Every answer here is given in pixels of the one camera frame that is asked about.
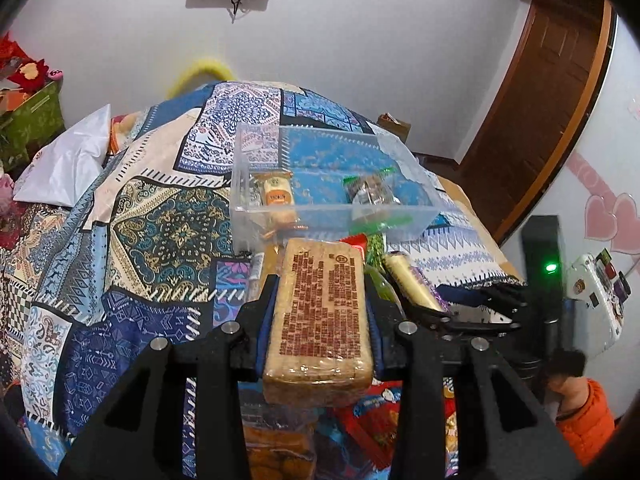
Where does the orange printed pillow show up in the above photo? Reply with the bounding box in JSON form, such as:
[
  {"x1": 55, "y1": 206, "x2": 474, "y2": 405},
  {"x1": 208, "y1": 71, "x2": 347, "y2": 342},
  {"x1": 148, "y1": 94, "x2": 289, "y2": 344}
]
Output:
[{"x1": 109, "y1": 112, "x2": 151, "y2": 156}]

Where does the red plastic bag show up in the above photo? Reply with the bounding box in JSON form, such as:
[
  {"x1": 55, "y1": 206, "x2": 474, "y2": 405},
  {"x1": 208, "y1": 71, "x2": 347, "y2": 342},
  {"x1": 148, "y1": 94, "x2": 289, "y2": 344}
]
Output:
[{"x1": 0, "y1": 32, "x2": 27, "y2": 69}]

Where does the patchwork printed blanket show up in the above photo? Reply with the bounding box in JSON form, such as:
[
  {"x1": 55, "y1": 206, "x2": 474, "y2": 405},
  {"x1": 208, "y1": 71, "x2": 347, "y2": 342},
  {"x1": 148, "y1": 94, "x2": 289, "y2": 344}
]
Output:
[{"x1": 0, "y1": 79, "x2": 527, "y2": 480}]

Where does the red plush toy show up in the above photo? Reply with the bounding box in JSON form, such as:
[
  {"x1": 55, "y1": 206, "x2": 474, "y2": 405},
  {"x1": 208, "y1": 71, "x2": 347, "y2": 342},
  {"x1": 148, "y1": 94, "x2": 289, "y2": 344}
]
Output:
[{"x1": 7, "y1": 57, "x2": 64, "y2": 94}]

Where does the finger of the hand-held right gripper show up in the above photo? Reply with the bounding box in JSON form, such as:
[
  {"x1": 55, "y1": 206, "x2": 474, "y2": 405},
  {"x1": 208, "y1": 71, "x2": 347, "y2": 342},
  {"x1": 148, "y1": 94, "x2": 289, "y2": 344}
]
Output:
[
  {"x1": 402, "y1": 302, "x2": 522, "y2": 348},
  {"x1": 476, "y1": 286, "x2": 530, "y2": 318}
]

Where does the white toy camera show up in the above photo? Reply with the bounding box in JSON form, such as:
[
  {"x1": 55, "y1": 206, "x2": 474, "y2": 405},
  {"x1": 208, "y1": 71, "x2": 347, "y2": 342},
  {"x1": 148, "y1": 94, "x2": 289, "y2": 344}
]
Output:
[{"x1": 565, "y1": 250, "x2": 627, "y2": 359}]

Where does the green storage box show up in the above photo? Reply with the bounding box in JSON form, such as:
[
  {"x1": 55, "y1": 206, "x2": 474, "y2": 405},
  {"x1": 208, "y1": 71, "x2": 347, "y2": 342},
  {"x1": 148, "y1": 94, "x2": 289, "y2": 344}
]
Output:
[{"x1": 0, "y1": 80, "x2": 66, "y2": 171}]

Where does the brown wooden door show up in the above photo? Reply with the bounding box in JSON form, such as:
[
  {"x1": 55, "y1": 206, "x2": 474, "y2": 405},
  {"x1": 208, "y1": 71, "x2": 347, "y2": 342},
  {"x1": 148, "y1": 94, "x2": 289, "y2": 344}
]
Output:
[{"x1": 457, "y1": 0, "x2": 614, "y2": 250}]

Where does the tan cake snack packet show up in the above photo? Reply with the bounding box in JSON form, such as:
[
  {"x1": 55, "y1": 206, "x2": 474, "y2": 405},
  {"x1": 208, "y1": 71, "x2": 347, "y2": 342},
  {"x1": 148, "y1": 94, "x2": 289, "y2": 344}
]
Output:
[{"x1": 261, "y1": 237, "x2": 376, "y2": 408}]

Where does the yellow foam tube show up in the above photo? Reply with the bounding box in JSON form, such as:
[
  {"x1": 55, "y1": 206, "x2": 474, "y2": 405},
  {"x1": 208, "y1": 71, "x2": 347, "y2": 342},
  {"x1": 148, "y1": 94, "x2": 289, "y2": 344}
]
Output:
[{"x1": 167, "y1": 57, "x2": 239, "y2": 99}]

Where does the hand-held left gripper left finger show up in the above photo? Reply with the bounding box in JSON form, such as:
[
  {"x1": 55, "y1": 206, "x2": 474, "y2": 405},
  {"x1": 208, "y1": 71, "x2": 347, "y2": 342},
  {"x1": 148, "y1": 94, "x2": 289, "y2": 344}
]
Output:
[{"x1": 57, "y1": 274, "x2": 281, "y2": 480}]

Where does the red cartoon snack packet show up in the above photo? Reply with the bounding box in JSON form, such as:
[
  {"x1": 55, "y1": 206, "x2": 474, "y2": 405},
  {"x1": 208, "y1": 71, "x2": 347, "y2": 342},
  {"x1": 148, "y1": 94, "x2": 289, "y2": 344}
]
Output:
[{"x1": 334, "y1": 379, "x2": 459, "y2": 480}]

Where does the green snack packet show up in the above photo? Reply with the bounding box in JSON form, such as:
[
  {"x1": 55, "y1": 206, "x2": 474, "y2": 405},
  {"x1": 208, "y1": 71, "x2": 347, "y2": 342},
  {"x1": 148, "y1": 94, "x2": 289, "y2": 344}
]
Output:
[{"x1": 364, "y1": 233, "x2": 401, "y2": 306}]

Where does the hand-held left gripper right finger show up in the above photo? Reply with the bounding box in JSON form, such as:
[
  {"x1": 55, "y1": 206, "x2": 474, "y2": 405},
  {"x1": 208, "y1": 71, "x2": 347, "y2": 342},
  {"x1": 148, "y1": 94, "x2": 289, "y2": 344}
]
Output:
[{"x1": 362, "y1": 275, "x2": 583, "y2": 480}]

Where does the clear plastic container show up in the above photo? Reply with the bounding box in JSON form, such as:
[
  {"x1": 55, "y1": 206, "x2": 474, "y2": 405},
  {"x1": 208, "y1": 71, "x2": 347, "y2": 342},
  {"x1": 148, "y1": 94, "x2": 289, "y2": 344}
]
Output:
[{"x1": 229, "y1": 121, "x2": 446, "y2": 256}]

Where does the clear green-edged snack packet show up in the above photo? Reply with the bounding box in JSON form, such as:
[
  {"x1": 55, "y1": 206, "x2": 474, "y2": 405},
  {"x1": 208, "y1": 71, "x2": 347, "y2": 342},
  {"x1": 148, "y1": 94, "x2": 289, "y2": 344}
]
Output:
[{"x1": 342, "y1": 169, "x2": 414, "y2": 234}]

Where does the pink heart wall sticker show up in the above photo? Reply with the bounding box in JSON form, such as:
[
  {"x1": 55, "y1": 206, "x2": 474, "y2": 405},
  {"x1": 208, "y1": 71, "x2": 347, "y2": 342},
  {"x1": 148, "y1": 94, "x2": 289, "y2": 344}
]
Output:
[{"x1": 567, "y1": 152, "x2": 640, "y2": 257}]

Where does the small cardboard box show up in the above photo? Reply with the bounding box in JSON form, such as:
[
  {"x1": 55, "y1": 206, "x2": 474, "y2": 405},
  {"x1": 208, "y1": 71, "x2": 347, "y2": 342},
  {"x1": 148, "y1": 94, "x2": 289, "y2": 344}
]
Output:
[{"x1": 376, "y1": 112, "x2": 412, "y2": 144}]

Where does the orange label snack packet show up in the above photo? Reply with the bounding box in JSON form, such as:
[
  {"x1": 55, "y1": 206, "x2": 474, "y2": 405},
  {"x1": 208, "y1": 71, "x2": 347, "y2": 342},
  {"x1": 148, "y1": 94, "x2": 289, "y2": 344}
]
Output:
[{"x1": 250, "y1": 170, "x2": 302, "y2": 241}]

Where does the black tower speaker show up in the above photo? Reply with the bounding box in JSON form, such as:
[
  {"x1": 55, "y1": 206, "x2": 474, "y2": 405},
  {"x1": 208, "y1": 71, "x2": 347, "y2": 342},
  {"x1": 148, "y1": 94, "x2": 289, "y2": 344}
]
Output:
[{"x1": 520, "y1": 215, "x2": 565, "y2": 402}]

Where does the white pillow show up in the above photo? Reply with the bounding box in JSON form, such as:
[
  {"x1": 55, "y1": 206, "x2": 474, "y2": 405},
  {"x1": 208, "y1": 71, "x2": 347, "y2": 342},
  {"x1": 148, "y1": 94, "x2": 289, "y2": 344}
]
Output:
[{"x1": 12, "y1": 104, "x2": 114, "y2": 207}]

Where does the gold stick snack packet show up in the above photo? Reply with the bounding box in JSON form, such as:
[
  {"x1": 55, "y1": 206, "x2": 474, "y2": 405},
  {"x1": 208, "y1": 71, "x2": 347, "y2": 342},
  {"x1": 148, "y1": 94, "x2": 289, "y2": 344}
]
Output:
[{"x1": 382, "y1": 251, "x2": 447, "y2": 314}]

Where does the orange-brown snack packet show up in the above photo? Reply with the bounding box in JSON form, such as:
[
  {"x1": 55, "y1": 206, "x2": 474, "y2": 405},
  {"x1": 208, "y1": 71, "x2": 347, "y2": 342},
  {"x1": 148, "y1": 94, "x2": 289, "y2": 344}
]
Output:
[{"x1": 242, "y1": 404, "x2": 317, "y2": 480}]

